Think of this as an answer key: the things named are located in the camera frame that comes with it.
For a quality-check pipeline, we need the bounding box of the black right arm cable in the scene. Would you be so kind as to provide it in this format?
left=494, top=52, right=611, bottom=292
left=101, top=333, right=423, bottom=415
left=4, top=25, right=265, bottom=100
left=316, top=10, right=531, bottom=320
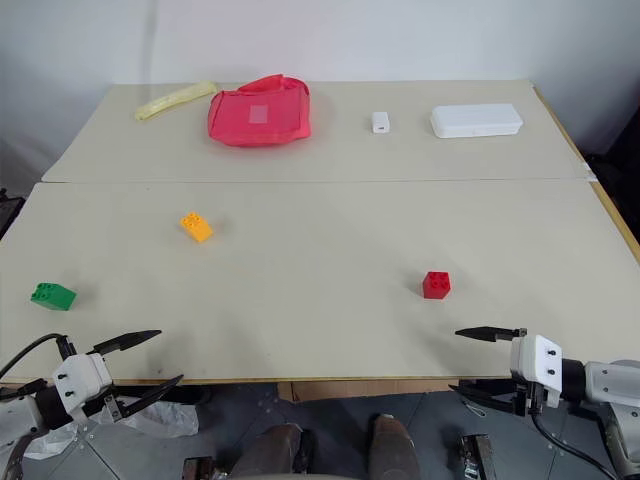
left=528, top=412, right=624, bottom=480

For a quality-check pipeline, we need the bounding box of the dark object beside table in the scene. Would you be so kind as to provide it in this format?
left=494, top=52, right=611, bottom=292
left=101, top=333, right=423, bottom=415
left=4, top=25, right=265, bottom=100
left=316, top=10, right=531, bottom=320
left=582, top=97, right=640, bottom=174

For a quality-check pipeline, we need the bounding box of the red toy brick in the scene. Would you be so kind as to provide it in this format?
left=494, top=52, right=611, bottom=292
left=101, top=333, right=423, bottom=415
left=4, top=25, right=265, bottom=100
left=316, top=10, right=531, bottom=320
left=422, top=270, right=452, bottom=301

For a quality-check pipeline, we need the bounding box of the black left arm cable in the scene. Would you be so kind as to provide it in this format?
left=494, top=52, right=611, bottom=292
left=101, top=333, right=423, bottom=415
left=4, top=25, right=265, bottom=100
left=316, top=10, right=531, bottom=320
left=0, top=332, right=69, bottom=381

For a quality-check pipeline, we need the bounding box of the pale yellow folded pouch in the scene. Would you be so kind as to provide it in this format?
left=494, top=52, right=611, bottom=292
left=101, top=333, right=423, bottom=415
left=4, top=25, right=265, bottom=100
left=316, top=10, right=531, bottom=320
left=134, top=80, right=219, bottom=122

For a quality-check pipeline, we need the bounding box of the clear crumpled plastic bag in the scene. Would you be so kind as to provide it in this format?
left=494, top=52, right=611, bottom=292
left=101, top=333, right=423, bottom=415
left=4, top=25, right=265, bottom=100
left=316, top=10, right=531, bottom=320
left=23, top=397, right=200, bottom=461

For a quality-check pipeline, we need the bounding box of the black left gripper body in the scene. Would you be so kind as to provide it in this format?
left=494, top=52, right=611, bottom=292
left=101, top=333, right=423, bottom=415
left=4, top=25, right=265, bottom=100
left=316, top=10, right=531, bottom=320
left=54, top=333, right=127, bottom=426

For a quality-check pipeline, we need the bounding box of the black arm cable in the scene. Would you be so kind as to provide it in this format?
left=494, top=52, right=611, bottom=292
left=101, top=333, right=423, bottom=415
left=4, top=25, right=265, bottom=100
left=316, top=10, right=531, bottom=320
left=528, top=412, right=624, bottom=480
left=0, top=332, right=69, bottom=381

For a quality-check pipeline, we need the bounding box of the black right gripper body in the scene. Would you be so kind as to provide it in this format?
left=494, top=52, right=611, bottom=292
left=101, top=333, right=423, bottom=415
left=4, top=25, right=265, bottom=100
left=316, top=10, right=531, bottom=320
left=509, top=368, right=547, bottom=419

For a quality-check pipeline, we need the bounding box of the white plastic case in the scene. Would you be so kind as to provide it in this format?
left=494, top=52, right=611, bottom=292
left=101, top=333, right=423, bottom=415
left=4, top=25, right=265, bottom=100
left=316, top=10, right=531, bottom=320
left=429, top=103, right=525, bottom=140

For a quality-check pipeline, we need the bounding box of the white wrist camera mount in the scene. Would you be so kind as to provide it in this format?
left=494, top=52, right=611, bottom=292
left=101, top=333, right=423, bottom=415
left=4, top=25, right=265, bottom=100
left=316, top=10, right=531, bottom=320
left=509, top=333, right=564, bottom=409
left=51, top=352, right=114, bottom=426

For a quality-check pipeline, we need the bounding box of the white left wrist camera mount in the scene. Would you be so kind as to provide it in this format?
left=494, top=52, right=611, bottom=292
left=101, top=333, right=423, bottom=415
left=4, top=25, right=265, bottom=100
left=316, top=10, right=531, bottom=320
left=51, top=352, right=114, bottom=426

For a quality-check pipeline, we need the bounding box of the red fabric bag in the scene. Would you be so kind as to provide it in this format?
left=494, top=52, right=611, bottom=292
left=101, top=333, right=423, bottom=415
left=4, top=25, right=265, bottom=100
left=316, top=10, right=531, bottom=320
left=207, top=73, right=312, bottom=148

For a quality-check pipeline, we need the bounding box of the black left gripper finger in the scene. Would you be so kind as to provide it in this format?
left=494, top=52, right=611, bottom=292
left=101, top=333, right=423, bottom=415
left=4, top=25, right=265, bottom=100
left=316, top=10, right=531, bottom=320
left=118, top=374, right=185, bottom=421
left=92, top=329, right=163, bottom=357

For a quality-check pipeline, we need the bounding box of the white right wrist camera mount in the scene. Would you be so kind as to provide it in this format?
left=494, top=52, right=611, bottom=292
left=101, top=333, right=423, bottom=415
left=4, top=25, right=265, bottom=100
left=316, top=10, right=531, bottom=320
left=509, top=333, right=564, bottom=409

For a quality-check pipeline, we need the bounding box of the dark rounded brown shape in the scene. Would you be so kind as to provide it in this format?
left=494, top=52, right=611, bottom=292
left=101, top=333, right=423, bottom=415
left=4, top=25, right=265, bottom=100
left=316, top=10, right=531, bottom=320
left=368, top=413, right=421, bottom=480
left=230, top=422, right=317, bottom=480

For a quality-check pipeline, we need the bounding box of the green toy brick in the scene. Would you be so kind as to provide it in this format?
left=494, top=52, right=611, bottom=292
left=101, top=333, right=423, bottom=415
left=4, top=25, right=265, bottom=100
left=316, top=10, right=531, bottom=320
left=29, top=281, right=78, bottom=312

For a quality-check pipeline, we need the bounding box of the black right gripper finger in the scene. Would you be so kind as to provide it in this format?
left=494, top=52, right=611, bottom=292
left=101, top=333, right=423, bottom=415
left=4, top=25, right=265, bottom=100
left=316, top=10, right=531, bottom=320
left=447, top=379, right=517, bottom=415
left=454, top=326, right=529, bottom=344

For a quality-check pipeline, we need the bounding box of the orange toy brick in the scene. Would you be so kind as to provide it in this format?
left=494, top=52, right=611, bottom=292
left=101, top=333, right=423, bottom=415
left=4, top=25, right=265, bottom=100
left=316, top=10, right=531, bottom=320
left=179, top=211, right=215, bottom=244

